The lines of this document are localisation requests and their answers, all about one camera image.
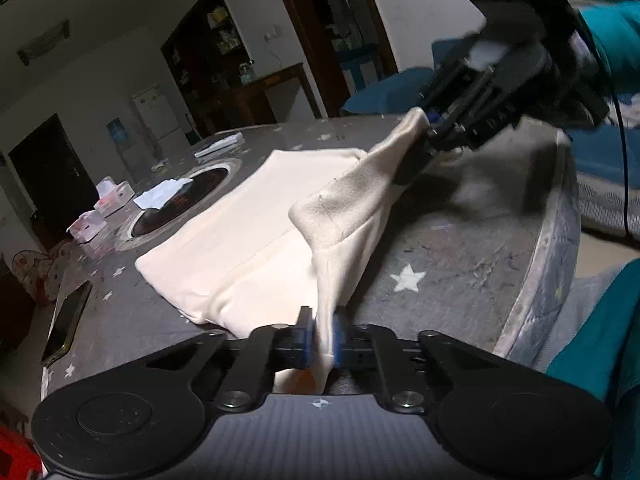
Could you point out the dark entrance door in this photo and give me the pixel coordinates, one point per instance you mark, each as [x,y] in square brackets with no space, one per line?
[55,180]

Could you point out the cream garment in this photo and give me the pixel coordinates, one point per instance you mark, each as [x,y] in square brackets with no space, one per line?
[299,232]

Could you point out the loose white tissue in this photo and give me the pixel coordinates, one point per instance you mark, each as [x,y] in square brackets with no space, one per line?
[162,193]

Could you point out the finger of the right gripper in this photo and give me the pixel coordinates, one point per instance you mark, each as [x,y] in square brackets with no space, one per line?
[435,107]
[447,140]

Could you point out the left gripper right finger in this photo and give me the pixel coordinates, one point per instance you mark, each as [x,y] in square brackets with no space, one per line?
[378,359]

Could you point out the round black induction cooktop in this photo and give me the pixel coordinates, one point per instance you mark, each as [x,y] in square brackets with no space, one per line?
[206,184]

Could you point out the white refrigerator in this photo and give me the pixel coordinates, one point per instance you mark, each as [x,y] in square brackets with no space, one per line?
[159,117]

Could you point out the water dispenser with blue bottle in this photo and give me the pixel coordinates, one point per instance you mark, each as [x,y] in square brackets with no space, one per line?
[128,149]

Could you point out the strawberry print pet bed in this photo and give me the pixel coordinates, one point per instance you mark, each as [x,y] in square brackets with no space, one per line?
[41,274]

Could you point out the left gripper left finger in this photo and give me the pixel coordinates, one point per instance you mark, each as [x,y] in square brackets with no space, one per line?
[282,354]

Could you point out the white remote control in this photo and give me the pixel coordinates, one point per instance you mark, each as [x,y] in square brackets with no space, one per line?
[220,145]

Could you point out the pink tissue box with tissue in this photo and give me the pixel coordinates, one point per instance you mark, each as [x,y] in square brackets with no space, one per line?
[112,196]

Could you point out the red plastic stool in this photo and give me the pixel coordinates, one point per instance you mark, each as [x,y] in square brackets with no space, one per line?
[18,457]

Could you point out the black smartphone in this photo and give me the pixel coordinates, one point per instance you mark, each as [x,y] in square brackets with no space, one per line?
[65,324]

